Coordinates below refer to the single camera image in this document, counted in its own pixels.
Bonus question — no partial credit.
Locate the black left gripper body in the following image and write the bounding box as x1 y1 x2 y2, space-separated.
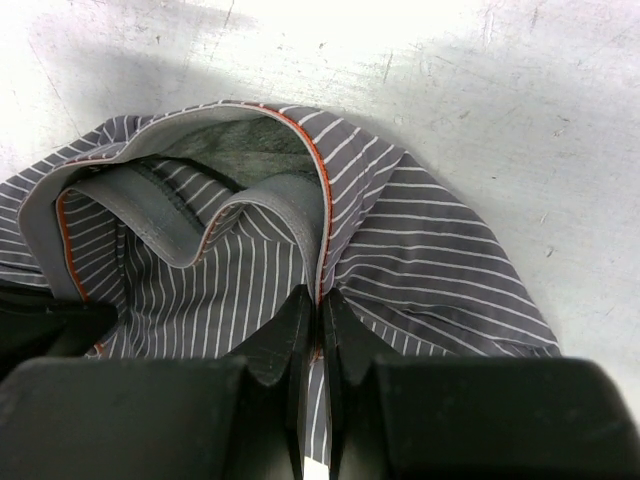
1 280 118 377

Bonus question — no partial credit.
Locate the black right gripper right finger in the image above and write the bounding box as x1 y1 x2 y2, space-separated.
321 289 405 479

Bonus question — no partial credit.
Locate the grey striped underwear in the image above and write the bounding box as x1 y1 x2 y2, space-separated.
1 101 560 479

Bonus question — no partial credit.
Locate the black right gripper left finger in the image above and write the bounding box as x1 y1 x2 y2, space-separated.
222 285 315 479

